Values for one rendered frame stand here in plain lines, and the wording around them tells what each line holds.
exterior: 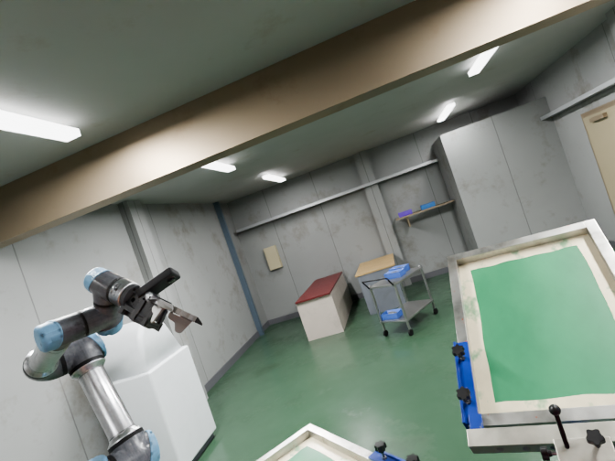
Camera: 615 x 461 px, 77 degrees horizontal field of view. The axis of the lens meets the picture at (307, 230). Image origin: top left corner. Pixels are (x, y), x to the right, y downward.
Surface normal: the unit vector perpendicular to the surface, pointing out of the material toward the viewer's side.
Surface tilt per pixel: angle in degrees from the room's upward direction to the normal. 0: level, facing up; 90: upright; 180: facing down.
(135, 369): 80
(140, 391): 90
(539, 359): 32
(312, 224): 90
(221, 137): 90
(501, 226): 90
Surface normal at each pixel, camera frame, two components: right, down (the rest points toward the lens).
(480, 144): -0.19, 0.07
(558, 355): -0.51, -0.72
